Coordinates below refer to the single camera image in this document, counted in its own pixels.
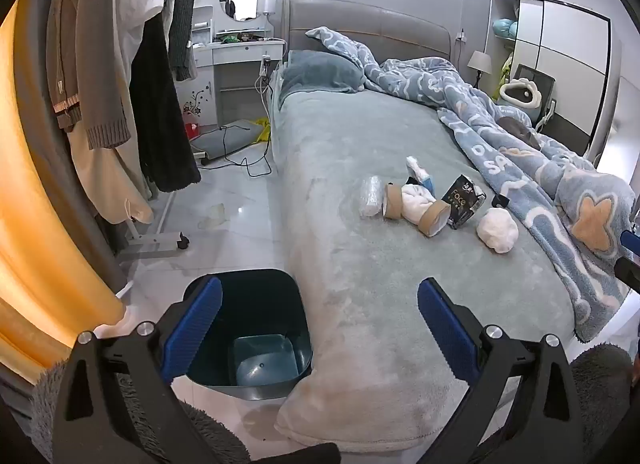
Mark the blue-grey pillow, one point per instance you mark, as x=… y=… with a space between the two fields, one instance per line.
x=320 y=71

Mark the white cloud-shaped pet bed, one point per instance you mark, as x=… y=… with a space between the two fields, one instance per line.
x=506 y=93

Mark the clear bubble wrap roll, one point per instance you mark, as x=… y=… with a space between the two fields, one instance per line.
x=371 y=196

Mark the grey floor cushion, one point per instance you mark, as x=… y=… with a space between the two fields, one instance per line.
x=220 y=141

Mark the bedside lamp with shade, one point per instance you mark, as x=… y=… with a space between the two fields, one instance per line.
x=480 y=61

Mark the white clothes rack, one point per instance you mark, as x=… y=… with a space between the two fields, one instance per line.
x=150 y=244

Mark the yellow-green plush toy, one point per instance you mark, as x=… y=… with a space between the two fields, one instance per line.
x=506 y=71

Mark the large cardboard tape roll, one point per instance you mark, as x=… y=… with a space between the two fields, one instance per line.
x=429 y=221

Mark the beige coat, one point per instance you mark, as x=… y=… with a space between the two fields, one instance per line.
x=100 y=178

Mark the black coat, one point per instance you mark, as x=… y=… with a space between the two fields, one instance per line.
x=160 y=133

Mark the red box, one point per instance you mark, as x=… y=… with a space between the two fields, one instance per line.
x=192 y=129

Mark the yellow bag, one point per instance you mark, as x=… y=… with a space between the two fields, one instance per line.
x=262 y=124

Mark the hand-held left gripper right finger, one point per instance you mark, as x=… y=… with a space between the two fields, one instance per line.
x=445 y=331

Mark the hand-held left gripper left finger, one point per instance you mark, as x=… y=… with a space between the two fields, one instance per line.
x=197 y=324

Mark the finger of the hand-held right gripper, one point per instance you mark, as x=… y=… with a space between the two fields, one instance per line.
x=629 y=273
x=630 y=239

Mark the white table lamp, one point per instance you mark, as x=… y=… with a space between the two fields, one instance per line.
x=266 y=3

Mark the dark teal trash bin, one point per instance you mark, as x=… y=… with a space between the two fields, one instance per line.
x=270 y=304

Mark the dark grey knit vest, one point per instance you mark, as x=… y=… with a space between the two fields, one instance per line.
x=182 y=18

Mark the black packet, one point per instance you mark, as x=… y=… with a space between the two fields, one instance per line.
x=460 y=201

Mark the black chair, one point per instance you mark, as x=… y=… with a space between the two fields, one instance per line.
x=542 y=81

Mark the white grey wardrobe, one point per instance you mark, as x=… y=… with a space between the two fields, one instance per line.
x=565 y=43

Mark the white cloth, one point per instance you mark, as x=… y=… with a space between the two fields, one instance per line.
x=416 y=201

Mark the small cardboard tape roll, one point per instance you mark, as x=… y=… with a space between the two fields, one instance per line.
x=395 y=204

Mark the blue printed fleece blanket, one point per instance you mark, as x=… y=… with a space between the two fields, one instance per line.
x=525 y=183

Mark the bed with grey headboard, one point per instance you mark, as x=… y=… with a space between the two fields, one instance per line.
x=360 y=254

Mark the black curved plastic piece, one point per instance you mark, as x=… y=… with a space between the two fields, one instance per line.
x=501 y=201

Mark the white paper ball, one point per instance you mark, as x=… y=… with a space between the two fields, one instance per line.
x=496 y=230

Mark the white dressing table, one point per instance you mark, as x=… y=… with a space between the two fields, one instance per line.
x=240 y=51

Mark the grey fuzzy cloth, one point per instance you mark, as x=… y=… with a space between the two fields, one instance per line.
x=220 y=434
x=600 y=384

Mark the clear plastic bag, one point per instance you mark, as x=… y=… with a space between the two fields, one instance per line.
x=216 y=214

